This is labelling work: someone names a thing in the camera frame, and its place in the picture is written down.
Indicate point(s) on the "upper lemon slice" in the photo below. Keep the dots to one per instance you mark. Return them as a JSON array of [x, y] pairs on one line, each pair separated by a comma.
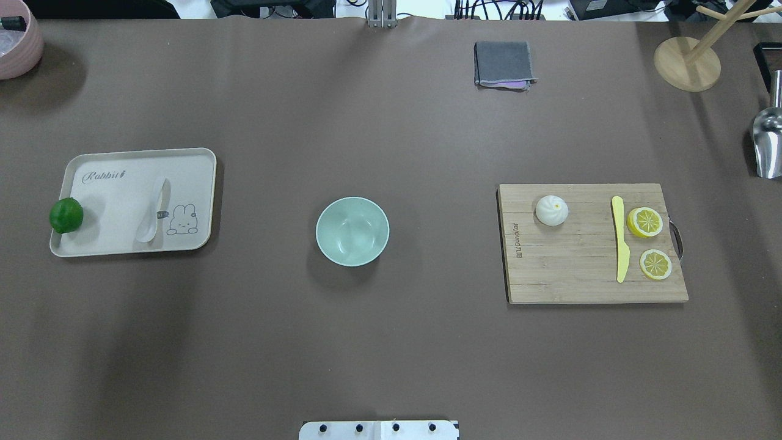
[[644, 222]]

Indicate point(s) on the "metal scoop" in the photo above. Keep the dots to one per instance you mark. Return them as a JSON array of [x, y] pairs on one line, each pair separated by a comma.
[[766, 134]]

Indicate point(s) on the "white ceramic spoon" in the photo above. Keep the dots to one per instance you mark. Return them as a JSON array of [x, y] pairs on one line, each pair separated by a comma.
[[157, 202]]

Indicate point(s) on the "bamboo cutting board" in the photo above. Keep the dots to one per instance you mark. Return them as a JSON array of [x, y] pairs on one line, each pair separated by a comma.
[[575, 262]]

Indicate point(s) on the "mint green bowl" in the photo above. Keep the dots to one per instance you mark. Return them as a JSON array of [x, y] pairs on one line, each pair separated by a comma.
[[352, 231]]

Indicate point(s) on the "lemon slice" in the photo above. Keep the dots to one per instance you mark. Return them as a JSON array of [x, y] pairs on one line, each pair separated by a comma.
[[644, 222], [655, 264]]

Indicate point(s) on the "green lime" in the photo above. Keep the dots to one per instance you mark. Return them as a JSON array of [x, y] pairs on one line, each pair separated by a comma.
[[66, 215]]

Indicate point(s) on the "white steamed bun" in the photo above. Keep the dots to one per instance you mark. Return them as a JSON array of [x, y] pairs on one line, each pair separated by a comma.
[[551, 210]]

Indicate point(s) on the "yellow plastic knife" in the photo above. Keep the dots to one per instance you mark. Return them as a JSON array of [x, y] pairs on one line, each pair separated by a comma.
[[622, 248]]

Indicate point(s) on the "lower lemon slice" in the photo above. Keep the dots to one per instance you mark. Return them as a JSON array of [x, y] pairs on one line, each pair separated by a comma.
[[655, 264]]

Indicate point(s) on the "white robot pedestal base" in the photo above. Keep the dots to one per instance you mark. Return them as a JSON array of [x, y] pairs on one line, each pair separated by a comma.
[[380, 429]]

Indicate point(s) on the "wooden mug tree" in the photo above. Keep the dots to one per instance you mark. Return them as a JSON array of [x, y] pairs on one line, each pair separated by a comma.
[[690, 64]]

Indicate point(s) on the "aluminium frame post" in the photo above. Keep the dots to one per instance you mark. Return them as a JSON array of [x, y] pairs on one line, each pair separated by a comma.
[[382, 14]]

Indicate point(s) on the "folded grey cloth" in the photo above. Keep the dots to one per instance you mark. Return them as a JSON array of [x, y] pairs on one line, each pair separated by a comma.
[[503, 65]]

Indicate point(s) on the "pink ribbed bowl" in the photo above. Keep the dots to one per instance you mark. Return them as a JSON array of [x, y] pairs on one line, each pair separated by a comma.
[[27, 51]]

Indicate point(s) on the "beige rabbit tray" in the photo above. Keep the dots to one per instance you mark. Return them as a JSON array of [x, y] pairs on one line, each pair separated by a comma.
[[113, 190]]

